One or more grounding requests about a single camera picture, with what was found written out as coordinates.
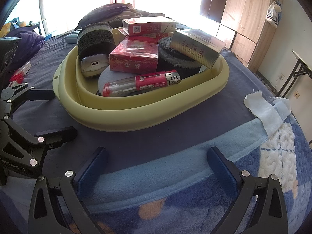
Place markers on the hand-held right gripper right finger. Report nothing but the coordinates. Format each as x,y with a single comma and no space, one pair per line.
223,173

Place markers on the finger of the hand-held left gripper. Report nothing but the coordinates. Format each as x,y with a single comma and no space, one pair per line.
41,94
58,132

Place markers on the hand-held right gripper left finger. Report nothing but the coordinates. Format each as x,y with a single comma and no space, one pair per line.
91,173

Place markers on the silver rounded case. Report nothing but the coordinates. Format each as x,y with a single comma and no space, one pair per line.
93,64

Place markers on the pale yellow plastic basin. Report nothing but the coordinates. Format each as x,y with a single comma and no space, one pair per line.
121,117

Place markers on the blue grey soft pouch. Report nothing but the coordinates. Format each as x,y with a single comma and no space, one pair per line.
114,75

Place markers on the black foam cylinder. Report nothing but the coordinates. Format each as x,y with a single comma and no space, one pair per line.
95,39
175,58

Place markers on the red clear lighter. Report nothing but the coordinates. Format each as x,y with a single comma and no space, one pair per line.
143,82

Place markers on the red box with gold print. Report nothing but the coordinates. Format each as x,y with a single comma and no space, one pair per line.
134,58

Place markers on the pink red box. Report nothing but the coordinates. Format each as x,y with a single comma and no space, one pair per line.
141,38

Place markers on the red box with white side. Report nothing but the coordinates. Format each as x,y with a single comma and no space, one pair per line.
148,26

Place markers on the silver gold box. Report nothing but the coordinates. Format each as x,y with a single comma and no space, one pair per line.
197,47

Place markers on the purple garment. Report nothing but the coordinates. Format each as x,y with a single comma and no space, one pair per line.
24,41

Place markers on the red white flat box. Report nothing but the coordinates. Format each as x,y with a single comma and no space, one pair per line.
20,73

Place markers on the blue white plush blanket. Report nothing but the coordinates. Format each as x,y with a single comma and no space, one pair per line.
170,187

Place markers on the dark blue bed sheet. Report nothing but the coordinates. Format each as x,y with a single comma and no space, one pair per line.
146,141

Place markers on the light blue small box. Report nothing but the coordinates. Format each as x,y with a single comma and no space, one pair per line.
72,37

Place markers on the white cloth piece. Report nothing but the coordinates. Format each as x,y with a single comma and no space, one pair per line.
263,112

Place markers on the dark clothes pile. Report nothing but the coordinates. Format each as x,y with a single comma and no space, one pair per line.
109,12

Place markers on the black leg folding table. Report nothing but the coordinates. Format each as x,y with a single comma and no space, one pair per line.
303,61

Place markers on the wooden wardrobe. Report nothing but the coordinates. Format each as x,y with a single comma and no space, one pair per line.
243,17

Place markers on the white blue hanging bag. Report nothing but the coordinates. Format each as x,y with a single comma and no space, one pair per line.
273,14

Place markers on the white wall outlet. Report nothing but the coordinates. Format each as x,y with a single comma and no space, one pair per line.
296,95
282,76

